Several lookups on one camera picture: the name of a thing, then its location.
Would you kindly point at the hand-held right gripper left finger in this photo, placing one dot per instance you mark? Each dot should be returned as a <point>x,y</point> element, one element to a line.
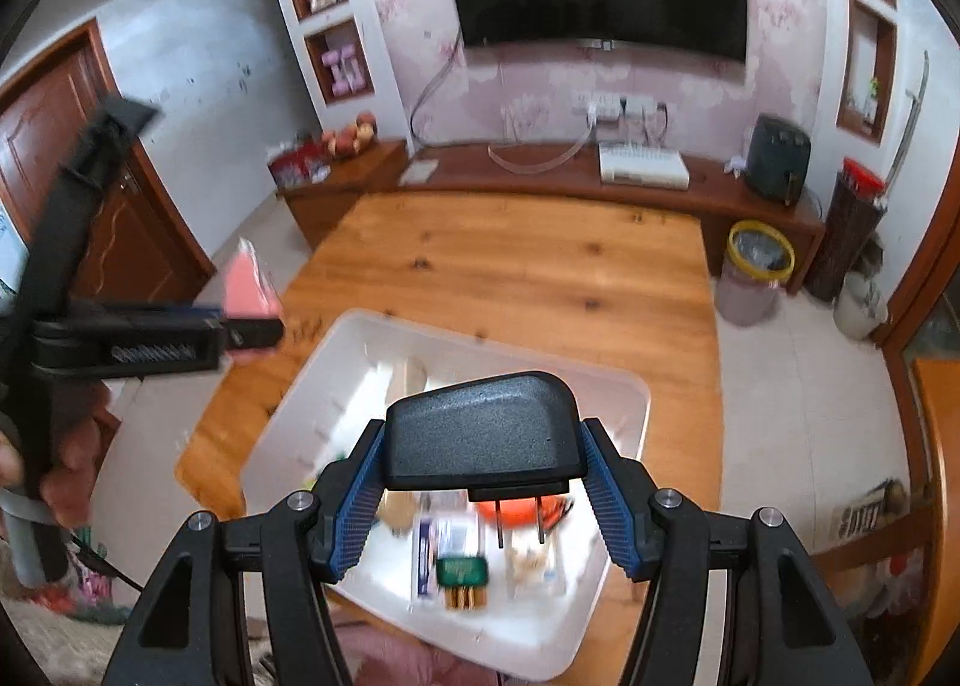
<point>349,506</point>

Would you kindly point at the white wall shelf unit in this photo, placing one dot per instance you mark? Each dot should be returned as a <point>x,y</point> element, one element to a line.
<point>330,26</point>
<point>836,56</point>

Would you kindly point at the long wooden television cabinet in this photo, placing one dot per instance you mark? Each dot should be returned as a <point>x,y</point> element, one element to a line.
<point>525,180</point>

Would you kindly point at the white set-top box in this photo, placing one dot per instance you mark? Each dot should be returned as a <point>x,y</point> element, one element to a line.
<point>641,165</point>

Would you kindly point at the white bucket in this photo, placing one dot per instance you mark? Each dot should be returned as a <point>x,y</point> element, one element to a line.
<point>859,311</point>

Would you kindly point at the sword with curved scabbard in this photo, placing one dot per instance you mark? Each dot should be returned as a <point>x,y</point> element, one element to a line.
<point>911,109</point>

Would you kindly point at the person's left hand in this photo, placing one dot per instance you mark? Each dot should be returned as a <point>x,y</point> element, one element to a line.
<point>75,461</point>

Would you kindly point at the tall dark container red lid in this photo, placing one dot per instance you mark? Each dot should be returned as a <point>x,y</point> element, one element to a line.
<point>844,236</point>

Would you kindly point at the small wooden side cabinet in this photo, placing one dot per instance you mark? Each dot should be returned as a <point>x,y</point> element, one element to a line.
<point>337,199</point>

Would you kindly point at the trash bin with yellow rim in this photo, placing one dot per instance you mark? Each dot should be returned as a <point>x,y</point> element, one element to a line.
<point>746,300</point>

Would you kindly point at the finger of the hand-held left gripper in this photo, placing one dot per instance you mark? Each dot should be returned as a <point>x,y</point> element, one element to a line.
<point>150,345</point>
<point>67,221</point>

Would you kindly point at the white card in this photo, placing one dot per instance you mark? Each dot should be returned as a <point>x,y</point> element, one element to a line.
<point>418,172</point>

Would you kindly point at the clear plastic box with label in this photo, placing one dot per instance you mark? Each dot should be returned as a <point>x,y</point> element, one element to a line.
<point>427,551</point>

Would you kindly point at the dark green air fryer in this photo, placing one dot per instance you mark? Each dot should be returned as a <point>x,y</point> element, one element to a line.
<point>778,157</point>

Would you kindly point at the wooden glass door cabinet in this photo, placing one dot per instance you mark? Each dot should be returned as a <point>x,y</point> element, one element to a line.
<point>937,326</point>

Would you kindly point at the black power adapter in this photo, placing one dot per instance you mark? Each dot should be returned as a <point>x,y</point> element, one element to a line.
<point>480,431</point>

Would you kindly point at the orange round case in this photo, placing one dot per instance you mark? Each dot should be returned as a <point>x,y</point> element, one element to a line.
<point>559,506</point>

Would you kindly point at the small green box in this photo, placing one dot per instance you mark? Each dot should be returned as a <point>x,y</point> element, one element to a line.
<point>461,570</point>

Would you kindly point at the glossy wooden desk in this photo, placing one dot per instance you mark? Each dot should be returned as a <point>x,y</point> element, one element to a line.
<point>941,468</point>

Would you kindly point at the red printed box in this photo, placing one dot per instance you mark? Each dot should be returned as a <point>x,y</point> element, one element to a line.
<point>300,165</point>

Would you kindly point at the pink dumbbells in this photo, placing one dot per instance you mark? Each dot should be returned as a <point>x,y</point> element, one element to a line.
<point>341,71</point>

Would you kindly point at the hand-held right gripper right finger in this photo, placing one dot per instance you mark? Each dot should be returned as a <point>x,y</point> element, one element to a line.
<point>622,506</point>

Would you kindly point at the pink round compact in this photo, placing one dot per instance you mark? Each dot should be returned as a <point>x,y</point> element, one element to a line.
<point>251,289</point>

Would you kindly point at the clear small packet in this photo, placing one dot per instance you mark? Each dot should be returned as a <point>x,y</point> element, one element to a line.
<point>532,566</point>

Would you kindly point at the white plastic tray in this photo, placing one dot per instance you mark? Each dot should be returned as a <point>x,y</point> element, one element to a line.
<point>525,626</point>

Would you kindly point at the white power strip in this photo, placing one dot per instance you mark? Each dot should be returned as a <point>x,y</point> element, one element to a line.
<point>637,105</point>

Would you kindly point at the brown wooden door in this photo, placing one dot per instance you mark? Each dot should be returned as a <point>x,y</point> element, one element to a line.
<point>165,244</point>

